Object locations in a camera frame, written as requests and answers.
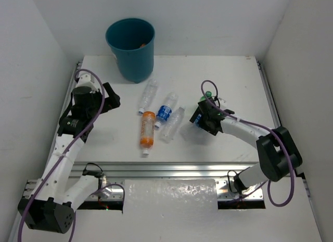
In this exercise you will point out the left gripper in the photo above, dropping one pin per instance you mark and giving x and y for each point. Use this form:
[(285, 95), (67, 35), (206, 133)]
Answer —
[(110, 95)]

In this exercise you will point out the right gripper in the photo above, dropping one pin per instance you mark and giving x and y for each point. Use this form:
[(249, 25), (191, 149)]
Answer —
[(202, 125)]

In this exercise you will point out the clear bottle white cap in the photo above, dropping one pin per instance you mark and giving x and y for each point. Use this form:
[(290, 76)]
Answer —
[(172, 125)]

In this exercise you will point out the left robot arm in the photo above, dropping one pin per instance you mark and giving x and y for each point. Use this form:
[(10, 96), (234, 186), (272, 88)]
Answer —
[(51, 206)]

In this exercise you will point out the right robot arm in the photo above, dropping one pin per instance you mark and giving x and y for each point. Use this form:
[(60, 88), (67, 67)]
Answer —
[(273, 148)]

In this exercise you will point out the teal plastic bin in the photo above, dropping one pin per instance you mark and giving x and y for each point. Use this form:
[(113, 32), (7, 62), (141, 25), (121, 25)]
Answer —
[(124, 38)]

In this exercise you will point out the green plastic bottle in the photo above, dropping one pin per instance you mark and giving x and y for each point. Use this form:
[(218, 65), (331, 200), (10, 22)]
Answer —
[(207, 94)]

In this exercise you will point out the clear bottle blue label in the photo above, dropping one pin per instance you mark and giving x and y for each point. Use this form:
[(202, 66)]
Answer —
[(166, 109)]

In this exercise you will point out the clear bottle blue cap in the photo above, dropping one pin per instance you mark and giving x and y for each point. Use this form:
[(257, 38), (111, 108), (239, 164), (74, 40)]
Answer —
[(148, 95)]

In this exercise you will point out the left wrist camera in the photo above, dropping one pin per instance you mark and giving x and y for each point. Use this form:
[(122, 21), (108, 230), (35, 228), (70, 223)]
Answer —
[(88, 80)]

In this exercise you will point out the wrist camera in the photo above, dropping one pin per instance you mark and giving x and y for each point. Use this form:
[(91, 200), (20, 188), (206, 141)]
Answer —
[(221, 103), (88, 80)]

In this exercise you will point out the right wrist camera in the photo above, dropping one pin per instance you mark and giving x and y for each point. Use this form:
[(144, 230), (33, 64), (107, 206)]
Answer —
[(221, 103)]

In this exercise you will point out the aluminium front rail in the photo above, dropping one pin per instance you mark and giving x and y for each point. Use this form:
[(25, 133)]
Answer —
[(170, 170)]

